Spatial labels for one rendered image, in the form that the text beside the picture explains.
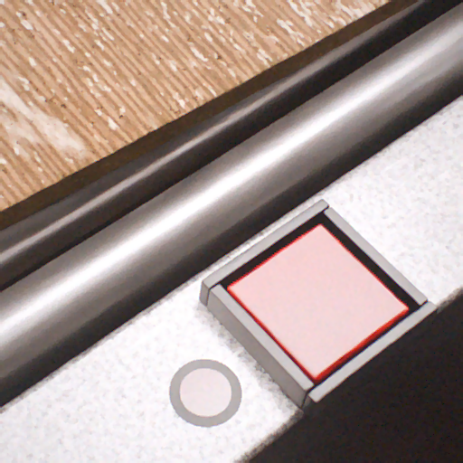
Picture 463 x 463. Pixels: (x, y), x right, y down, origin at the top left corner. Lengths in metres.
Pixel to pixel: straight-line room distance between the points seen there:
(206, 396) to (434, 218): 0.15
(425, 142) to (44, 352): 0.22
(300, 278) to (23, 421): 0.14
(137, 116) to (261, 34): 0.08
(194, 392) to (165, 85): 0.16
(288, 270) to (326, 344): 0.04
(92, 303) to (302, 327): 0.10
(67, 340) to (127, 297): 0.03
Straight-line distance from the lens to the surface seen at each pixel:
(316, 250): 0.55
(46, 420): 0.52
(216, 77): 0.60
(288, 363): 0.52
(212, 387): 0.53
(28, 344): 0.54
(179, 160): 0.60
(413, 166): 0.61
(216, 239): 0.58
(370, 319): 0.54
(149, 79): 0.60
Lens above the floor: 1.39
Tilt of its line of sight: 55 degrees down
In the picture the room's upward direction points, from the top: 11 degrees clockwise
